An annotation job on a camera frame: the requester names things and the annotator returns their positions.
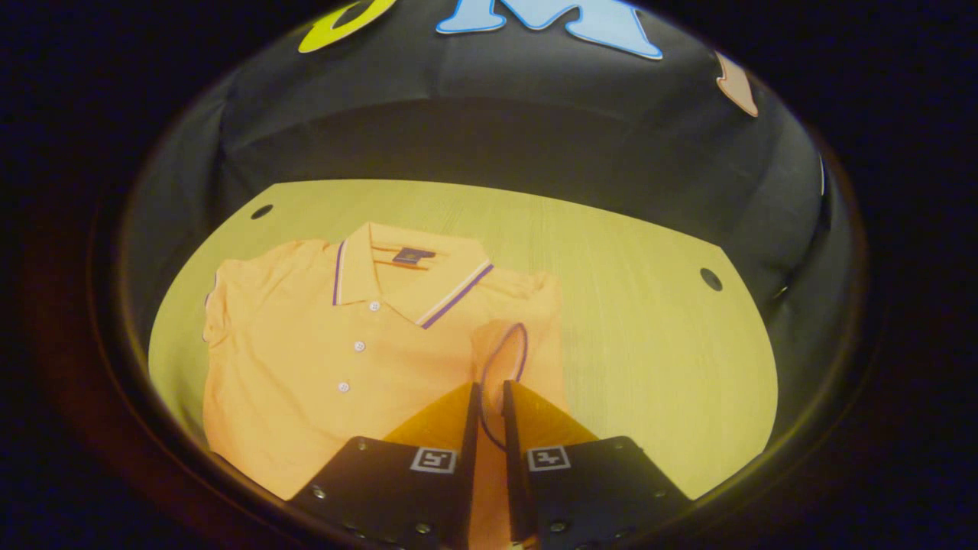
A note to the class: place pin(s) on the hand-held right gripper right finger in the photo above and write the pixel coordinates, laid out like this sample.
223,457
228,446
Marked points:
596,496

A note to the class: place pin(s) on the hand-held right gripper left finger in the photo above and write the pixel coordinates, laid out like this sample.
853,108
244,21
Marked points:
397,496

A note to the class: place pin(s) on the orange T-shirt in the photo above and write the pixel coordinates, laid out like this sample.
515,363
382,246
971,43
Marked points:
306,382

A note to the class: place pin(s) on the black backdrop cloth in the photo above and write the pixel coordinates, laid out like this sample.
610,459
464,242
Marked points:
497,130

